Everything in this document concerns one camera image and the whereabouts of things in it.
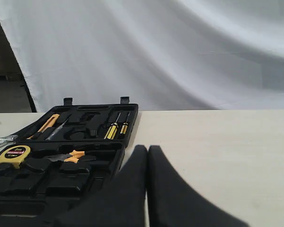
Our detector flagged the small yellow black screwdriver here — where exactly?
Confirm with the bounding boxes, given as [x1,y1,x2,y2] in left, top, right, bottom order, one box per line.
[120,112,130,135]

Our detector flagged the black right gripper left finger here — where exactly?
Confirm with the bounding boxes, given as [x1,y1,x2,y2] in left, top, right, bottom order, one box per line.
[54,145,147,227]

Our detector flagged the black plastic tool case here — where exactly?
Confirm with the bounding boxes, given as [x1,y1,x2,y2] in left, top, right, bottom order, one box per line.
[0,96,138,227]

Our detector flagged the orange utility knife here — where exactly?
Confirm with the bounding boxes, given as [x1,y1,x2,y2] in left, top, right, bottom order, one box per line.
[27,114,60,140]

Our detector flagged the adjustable wrench black handle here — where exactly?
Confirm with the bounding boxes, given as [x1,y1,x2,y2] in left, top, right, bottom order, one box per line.
[0,135,18,148]

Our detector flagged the clear voltage tester screwdriver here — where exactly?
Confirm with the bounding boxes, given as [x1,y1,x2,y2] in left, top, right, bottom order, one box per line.
[45,119,68,140]

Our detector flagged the white backdrop cloth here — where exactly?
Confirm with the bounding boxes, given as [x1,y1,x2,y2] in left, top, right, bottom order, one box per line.
[0,0,284,112]

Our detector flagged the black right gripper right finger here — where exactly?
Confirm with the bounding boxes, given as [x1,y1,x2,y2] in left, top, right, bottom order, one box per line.
[147,146,248,227]

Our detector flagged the orange handled pliers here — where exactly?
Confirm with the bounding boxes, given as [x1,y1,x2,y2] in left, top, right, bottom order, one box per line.
[44,150,97,163]

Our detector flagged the yellow tape measure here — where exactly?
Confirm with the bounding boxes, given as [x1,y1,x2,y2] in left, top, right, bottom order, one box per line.
[0,145,31,169]

